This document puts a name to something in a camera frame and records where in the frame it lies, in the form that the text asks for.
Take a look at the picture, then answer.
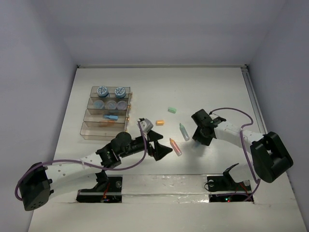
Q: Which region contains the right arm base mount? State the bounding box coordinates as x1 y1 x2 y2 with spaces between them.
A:
204 163 253 203

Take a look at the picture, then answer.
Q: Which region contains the blue lid jar in bin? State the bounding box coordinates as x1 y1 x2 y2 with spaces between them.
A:
96 86 109 98

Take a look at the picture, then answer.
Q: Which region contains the small orange cap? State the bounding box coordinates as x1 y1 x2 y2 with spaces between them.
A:
156 120 165 126

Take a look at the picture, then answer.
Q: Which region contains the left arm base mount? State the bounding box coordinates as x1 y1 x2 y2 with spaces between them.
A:
76 173 123 203

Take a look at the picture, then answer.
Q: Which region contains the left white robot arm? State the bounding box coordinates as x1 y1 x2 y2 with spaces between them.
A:
14 130 173 211

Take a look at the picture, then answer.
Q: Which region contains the clear paperclip jar small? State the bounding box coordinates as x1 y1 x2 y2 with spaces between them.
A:
116 101 127 110

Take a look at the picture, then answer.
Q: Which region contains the blue clear highlighter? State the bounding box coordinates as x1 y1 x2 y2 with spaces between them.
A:
192 141 200 149

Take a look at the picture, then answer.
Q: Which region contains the aluminium rail right edge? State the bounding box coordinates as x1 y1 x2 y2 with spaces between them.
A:
241 66 280 171

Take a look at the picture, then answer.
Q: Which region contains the orange highlighter pen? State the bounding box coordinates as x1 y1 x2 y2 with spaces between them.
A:
169 138 182 157

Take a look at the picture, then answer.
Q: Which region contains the small green cap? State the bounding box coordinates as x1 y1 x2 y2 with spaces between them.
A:
168 107 177 114

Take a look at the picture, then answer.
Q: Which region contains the green highlighter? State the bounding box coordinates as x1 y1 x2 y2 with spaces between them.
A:
179 123 190 141

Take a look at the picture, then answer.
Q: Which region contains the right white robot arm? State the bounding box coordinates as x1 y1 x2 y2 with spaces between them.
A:
191 109 294 189

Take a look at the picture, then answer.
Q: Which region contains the orange highlighter cap large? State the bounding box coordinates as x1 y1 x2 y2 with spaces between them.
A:
98 121 115 127

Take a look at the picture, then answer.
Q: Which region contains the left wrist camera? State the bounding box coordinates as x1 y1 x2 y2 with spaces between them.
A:
138 118 154 134

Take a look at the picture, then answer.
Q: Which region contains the blue lid jar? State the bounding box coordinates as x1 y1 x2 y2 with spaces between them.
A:
114 87 126 99
96 86 109 98

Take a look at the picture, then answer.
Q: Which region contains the blue highlighter with cap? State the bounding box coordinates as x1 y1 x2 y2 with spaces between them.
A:
103 115 118 121

